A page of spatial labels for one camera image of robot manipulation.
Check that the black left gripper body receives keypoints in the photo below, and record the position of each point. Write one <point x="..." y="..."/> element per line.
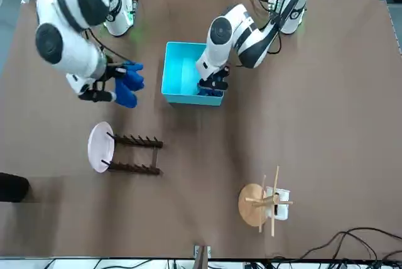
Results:
<point x="216" y="82"/>

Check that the dark wooden dish rack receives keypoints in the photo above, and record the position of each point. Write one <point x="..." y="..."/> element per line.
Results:
<point x="135" y="168"/>

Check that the cyan plastic box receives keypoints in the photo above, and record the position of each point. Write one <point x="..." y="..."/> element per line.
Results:
<point x="176" y="77"/>

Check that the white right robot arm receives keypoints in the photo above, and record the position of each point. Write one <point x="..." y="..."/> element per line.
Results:
<point x="72" y="30"/>

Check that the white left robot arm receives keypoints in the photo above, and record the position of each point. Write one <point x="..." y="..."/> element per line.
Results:
<point x="251" y="39"/>

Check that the wooden mug stand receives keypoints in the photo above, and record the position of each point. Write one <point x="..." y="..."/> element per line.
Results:
<point x="251" y="206"/>

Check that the bright blue square rag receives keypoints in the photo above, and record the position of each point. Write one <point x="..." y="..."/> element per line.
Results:
<point x="130" y="90"/>

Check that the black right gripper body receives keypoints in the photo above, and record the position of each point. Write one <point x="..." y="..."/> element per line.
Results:
<point x="102" y="82"/>

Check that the aluminium post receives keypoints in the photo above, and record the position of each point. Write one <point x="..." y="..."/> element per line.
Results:
<point x="202" y="256"/>

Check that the dark blue square rag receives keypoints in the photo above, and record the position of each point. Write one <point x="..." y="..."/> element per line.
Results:
<point x="210" y="93"/>

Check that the pale round plate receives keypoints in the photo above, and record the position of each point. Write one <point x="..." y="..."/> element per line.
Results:
<point x="99" y="146"/>

